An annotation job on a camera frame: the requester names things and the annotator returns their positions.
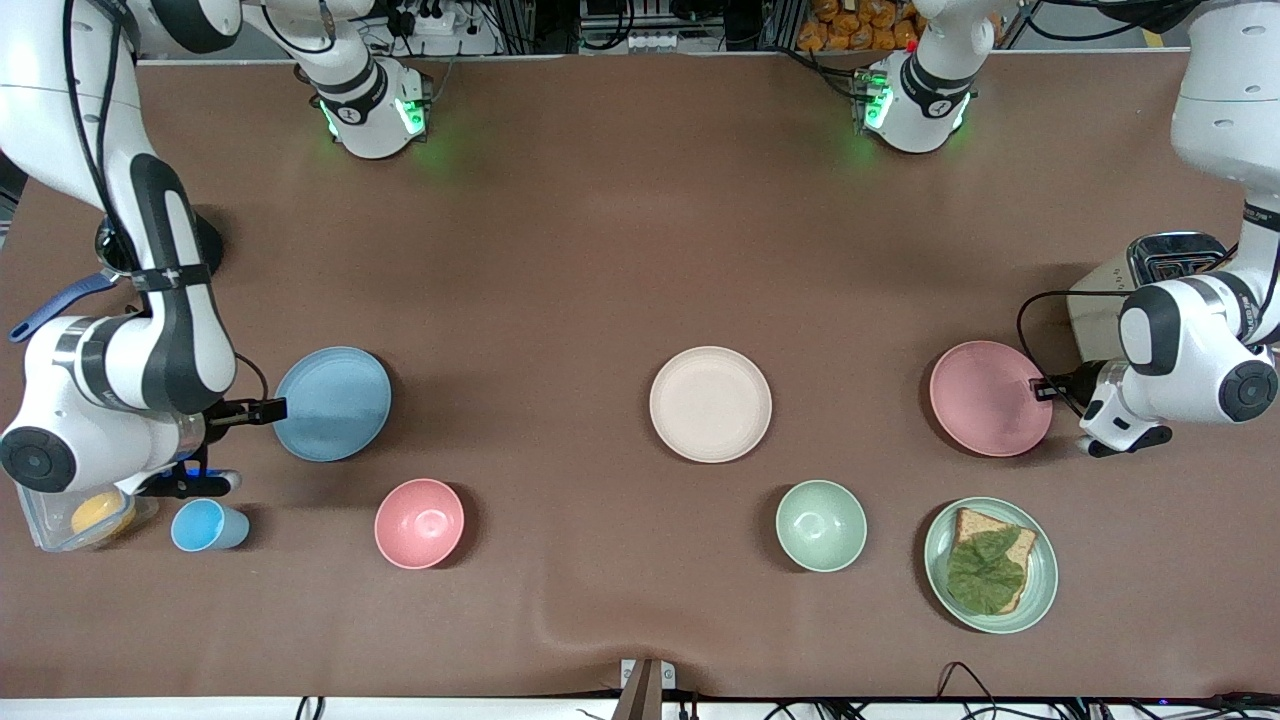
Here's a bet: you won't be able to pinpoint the blue plate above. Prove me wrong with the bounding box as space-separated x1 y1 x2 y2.
271 345 393 463

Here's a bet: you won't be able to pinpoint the pink plate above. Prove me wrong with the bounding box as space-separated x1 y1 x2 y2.
928 340 1055 459

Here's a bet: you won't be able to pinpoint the beige chrome toaster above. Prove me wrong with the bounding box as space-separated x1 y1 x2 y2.
1066 232 1241 366

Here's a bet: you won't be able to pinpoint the blue plastic cup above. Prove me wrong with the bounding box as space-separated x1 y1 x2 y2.
169 498 251 554

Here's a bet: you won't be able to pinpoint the bread slice under lettuce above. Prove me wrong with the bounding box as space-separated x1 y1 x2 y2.
946 506 1039 615

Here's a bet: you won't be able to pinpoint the yellow round food piece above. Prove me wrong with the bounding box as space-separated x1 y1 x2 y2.
70 490 137 539

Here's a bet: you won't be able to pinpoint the green plate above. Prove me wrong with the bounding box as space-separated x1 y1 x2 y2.
922 496 1060 636

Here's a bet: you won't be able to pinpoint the pink bowl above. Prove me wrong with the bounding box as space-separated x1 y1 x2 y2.
373 477 467 571

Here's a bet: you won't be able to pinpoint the green lettuce leaf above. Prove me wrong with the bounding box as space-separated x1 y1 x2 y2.
946 526 1029 615

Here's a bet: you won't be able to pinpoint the clear plastic food container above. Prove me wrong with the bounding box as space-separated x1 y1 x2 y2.
15 480 161 554

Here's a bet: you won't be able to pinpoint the green bowl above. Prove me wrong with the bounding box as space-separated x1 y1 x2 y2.
775 479 869 574

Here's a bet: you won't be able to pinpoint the beige plate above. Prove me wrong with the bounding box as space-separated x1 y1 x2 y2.
648 345 774 464

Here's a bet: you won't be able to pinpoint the brown table mat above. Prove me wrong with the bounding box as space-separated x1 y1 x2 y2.
0 55 1280 701

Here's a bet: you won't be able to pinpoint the orange snack bags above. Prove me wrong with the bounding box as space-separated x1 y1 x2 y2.
795 0 923 53

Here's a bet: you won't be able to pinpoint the white power strip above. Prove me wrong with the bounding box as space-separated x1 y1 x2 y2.
395 0 463 37

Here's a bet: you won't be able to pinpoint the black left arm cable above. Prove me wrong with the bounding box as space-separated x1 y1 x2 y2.
1017 288 1136 413

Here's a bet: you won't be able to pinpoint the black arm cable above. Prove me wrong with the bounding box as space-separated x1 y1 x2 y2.
60 0 271 403
1017 288 1136 413

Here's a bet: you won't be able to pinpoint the black saucepan with blue handle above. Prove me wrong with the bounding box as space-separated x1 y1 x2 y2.
8 205 226 344

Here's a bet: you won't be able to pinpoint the black looped floor cable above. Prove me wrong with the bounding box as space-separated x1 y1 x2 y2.
935 660 1001 720

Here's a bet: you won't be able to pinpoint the thick black floor cable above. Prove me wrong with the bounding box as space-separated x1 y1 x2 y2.
1060 690 1280 720

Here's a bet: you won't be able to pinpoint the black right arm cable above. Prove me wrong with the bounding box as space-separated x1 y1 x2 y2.
60 0 271 403

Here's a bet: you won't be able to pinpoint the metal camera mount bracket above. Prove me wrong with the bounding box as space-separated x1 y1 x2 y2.
612 658 676 720

